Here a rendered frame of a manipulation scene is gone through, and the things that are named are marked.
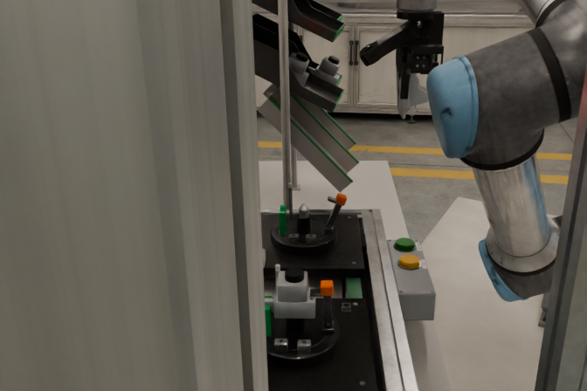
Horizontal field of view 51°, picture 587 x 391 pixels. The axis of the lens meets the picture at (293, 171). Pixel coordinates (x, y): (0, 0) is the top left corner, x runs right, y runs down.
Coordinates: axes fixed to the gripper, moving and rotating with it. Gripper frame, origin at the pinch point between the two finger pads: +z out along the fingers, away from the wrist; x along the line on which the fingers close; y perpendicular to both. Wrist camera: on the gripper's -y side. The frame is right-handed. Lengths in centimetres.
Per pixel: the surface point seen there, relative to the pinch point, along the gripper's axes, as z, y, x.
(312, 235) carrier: 22.7, -17.8, -10.0
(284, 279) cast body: 14.8, -21.6, -39.6
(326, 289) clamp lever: 16.2, -15.2, -40.0
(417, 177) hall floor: 123, 48, 262
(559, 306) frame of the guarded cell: -13, -1, -88
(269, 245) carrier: 26.2, -26.7, -8.0
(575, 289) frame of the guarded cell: -16, -1, -90
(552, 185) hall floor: 123, 132, 249
